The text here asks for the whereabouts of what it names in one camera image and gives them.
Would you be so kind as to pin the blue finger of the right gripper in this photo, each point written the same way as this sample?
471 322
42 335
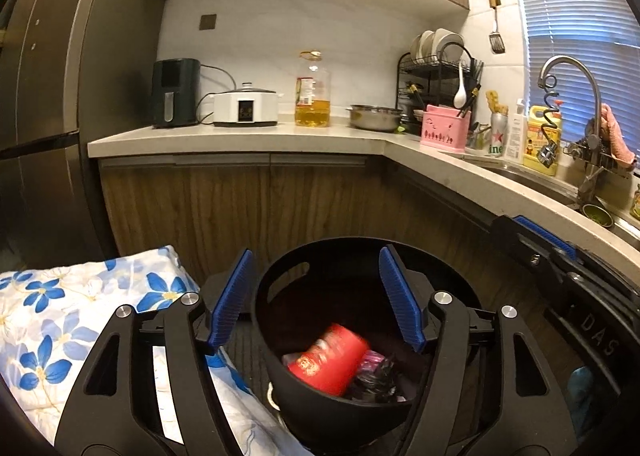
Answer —
548 236

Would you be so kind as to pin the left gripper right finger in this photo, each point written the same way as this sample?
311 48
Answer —
487 389

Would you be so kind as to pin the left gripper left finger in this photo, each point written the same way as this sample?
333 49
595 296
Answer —
145 388

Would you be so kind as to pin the pink plastic bag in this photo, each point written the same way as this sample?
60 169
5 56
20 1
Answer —
370 363

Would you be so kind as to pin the red paper cup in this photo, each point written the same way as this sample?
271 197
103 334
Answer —
331 362

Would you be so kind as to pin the black plastic bag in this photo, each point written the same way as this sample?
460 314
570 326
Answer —
389 386

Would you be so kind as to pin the steel kitchen sink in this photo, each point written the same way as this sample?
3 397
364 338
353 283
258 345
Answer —
562 192

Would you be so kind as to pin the black round trash bin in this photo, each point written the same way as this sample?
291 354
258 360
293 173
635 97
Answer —
364 335

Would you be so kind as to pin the small green jar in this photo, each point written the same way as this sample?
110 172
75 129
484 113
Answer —
634 209

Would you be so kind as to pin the pink dish cloth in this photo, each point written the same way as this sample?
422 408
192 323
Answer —
612 133

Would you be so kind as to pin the white soap bottle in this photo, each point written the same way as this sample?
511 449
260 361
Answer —
515 138

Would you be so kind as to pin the floral blue white tablecloth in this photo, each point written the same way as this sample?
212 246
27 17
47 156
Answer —
51 318

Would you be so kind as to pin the yellow detergent bottle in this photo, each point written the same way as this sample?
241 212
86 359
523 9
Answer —
542 125

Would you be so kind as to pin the pink utensil basket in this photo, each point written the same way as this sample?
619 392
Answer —
445 128

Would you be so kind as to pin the white ceramic spoon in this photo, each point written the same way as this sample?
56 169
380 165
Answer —
460 96

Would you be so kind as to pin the wooden lower cabinets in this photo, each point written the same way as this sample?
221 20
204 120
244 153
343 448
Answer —
208 207

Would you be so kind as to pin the hanging metal spatula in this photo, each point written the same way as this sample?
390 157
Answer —
495 38

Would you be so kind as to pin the black dish rack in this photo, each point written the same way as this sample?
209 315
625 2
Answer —
428 74

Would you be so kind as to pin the stainless steel bowl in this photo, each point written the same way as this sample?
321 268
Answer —
374 118

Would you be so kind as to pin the window blinds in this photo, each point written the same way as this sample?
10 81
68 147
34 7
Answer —
604 36

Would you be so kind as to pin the cooking oil bottle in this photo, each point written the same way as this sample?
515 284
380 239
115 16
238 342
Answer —
312 91

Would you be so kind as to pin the black air fryer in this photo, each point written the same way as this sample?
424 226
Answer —
174 95

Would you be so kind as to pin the white electric cooker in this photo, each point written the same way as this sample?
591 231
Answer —
247 106

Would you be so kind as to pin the dark grey refrigerator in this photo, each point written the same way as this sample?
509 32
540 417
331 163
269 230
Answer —
72 71

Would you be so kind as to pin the brown wall socket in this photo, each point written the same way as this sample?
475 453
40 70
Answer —
207 22

